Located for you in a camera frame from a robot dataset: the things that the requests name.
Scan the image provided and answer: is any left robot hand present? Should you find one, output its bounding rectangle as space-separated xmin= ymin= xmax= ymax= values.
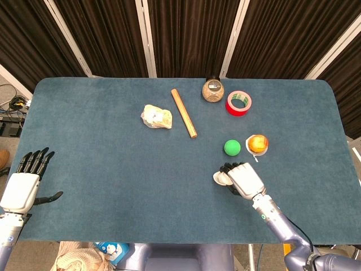
xmin=0 ymin=147 xmax=64 ymax=215

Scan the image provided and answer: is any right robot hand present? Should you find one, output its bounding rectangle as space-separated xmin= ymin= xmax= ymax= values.
xmin=219 ymin=161 xmax=267 ymax=200

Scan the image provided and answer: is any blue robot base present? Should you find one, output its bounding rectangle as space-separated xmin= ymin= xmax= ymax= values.
xmin=117 ymin=243 xmax=235 ymax=271

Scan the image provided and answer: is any orange fruit in white cup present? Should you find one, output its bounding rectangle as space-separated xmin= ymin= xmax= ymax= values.
xmin=245 ymin=134 xmax=270 ymax=163

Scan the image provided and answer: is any green ball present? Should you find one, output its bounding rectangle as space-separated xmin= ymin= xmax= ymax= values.
xmin=223 ymin=139 xmax=242 ymax=157

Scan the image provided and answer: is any brown shoe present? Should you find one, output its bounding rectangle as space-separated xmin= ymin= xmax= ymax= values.
xmin=0 ymin=149 xmax=11 ymax=171

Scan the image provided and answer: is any black foot pedal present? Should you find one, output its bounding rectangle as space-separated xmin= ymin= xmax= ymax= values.
xmin=0 ymin=120 xmax=24 ymax=138

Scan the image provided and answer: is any red tape roll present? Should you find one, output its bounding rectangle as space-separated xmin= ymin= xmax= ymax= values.
xmin=225 ymin=90 xmax=253 ymax=117

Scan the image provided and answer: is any beige knitted cloth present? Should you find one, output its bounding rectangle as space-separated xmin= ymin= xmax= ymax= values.
xmin=53 ymin=241 xmax=116 ymax=271

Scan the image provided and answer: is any wooden stick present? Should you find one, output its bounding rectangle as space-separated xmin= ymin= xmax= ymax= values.
xmin=170 ymin=88 xmax=199 ymax=139

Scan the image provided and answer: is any glass jar with black lid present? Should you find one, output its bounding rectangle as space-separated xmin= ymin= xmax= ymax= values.
xmin=201 ymin=76 xmax=226 ymax=103

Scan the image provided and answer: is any blue table mat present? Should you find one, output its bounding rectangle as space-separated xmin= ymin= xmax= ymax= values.
xmin=8 ymin=77 xmax=361 ymax=245

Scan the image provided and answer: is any crumpled plastic bag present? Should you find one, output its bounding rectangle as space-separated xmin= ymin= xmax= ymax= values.
xmin=140 ymin=104 xmax=173 ymax=130

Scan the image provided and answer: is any blue printed package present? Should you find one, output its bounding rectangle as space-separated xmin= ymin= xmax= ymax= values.
xmin=94 ymin=242 xmax=131 ymax=266

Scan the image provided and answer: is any dark brown curtain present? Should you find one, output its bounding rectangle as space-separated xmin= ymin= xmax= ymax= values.
xmin=0 ymin=0 xmax=361 ymax=139

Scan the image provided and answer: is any bundle of cables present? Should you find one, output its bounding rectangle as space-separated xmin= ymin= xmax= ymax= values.
xmin=0 ymin=83 xmax=32 ymax=122

